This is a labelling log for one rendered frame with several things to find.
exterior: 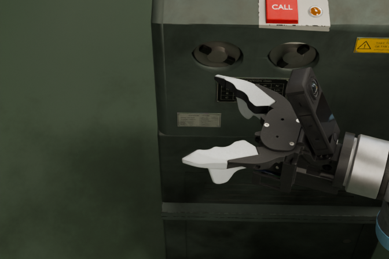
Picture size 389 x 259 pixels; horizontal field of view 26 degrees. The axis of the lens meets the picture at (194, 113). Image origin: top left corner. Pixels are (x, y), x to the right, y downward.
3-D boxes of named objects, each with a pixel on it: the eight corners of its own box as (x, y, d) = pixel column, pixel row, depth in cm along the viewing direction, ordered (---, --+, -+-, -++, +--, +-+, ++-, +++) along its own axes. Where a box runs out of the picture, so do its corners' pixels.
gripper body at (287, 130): (245, 184, 110) (336, 207, 108) (250, 141, 103) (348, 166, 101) (259, 141, 115) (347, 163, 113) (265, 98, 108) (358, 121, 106)
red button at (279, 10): (265, 26, 159) (266, 19, 158) (265, 2, 163) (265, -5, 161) (297, 26, 159) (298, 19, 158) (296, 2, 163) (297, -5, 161)
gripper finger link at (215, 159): (188, 200, 106) (256, 182, 108) (190, 171, 101) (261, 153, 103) (180, 181, 107) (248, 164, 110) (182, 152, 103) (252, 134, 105)
